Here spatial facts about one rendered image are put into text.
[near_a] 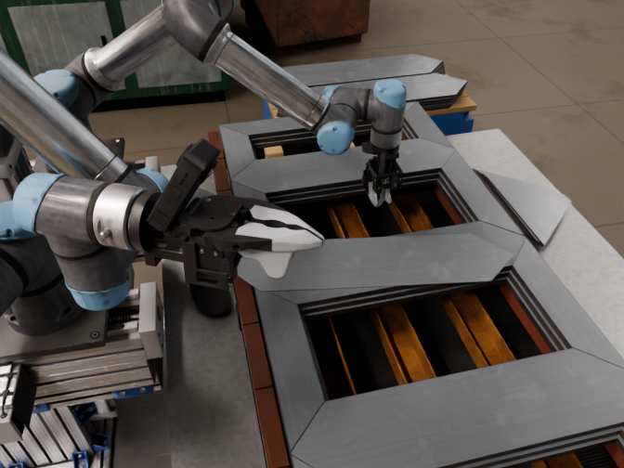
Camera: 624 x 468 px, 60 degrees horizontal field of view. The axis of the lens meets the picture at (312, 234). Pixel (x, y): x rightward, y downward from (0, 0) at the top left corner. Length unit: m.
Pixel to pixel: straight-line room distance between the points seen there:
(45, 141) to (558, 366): 1.06
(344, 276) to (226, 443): 0.48
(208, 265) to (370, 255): 0.85
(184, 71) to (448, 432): 3.13
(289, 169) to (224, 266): 1.13
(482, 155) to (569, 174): 1.50
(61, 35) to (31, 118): 3.03
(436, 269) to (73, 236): 0.96
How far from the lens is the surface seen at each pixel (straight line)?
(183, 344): 1.50
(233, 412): 1.36
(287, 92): 1.18
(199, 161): 0.56
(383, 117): 1.30
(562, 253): 1.75
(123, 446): 1.93
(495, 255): 1.49
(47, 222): 0.69
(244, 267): 1.39
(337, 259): 1.41
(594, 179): 3.54
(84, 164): 0.81
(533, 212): 1.80
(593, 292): 1.67
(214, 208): 0.62
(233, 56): 1.17
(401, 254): 1.44
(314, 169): 1.72
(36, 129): 0.81
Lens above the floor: 1.85
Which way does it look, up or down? 42 degrees down
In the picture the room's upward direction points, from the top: straight up
